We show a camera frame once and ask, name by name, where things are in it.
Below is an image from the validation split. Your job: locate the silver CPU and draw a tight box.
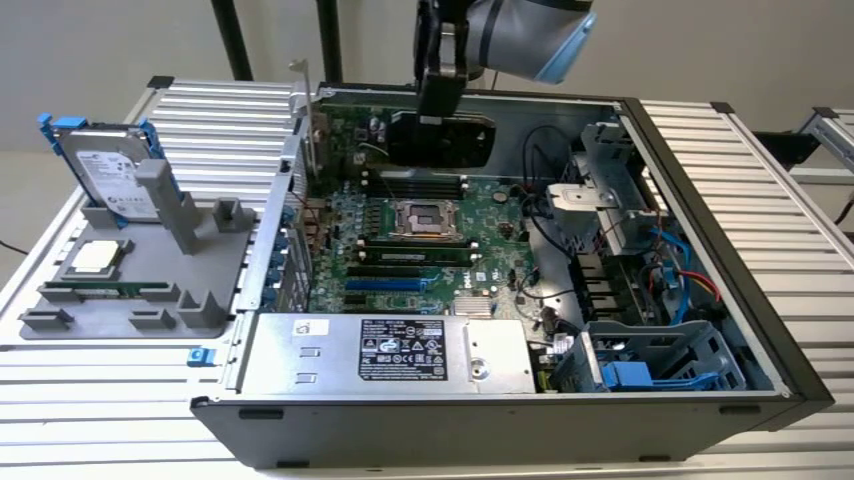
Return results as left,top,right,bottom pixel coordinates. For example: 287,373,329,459
70,241,128,274

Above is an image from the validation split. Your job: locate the black stand pole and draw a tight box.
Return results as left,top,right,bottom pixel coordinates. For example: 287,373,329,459
211,0,255,81
315,0,346,84

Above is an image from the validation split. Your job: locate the silver metal drive cage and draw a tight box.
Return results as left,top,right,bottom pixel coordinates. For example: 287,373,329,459
546,122,669,256

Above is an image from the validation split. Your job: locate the silver finned heatsink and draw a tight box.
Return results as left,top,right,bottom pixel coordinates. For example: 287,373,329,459
457,295,499,317

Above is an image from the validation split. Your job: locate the graphics card with black shroud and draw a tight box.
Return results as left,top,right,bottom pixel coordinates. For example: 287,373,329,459
289,58,501,171

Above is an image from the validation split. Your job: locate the green RAM stick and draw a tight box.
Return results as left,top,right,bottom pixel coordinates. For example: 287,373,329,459
365,247,469,266
43,282,173,296

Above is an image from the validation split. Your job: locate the green motherboard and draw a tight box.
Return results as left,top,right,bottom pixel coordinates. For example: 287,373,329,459
303,169,542,321

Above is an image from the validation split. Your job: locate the blue plastic bay latch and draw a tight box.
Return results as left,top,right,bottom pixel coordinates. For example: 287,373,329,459
600,360,654,392

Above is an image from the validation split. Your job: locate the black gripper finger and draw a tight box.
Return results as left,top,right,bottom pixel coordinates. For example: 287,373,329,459
417,69,465,167

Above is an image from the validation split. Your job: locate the CPU socket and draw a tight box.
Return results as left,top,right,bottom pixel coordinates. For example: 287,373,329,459
393,198,453,236

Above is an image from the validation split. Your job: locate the blue expansion slot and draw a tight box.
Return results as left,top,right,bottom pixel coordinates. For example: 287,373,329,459
345,277,429,294

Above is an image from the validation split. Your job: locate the black and silver PC case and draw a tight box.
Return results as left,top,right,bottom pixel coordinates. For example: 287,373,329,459
190,82,837,471

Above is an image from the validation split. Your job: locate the red wire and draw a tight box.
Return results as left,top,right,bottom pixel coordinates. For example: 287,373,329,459
677,269,722,301

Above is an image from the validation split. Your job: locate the grey plastic parts rack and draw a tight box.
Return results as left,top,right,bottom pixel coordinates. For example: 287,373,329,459
18,159,262,341

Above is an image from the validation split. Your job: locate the long black expansion slot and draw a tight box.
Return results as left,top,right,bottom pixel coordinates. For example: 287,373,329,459
345,266,429,279

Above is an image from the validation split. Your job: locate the aluminium frame table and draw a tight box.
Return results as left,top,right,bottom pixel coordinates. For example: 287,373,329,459
786,107,854,186

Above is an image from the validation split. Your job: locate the silver power supply unit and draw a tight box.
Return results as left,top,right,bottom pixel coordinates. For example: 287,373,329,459
237,312,539,396

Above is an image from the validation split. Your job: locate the hard disk in blue carrier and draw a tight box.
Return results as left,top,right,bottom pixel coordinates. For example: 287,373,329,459
36,113,177,224

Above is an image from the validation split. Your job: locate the blue wire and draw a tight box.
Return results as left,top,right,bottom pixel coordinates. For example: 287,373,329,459
644,224,697,326

